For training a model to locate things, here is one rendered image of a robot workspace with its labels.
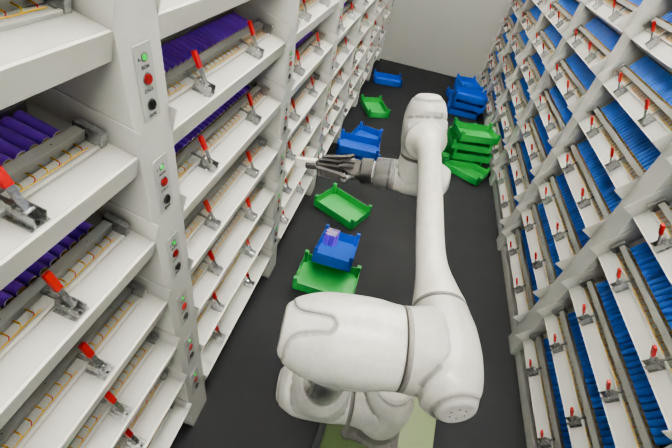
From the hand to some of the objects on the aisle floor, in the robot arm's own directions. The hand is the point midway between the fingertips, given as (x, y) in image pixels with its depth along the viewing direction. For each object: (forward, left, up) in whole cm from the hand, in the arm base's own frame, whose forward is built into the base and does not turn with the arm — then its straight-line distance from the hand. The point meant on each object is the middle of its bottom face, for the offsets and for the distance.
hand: (306, 162), depth 113 cm
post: (+35, -91, -94) cm, 135 cm away
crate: (-7, -44, -87) cm, 98 cm away
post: (+29, -21, -91) cm, 98 cm away
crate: (+2, -84, -94) cm, 126 cm away
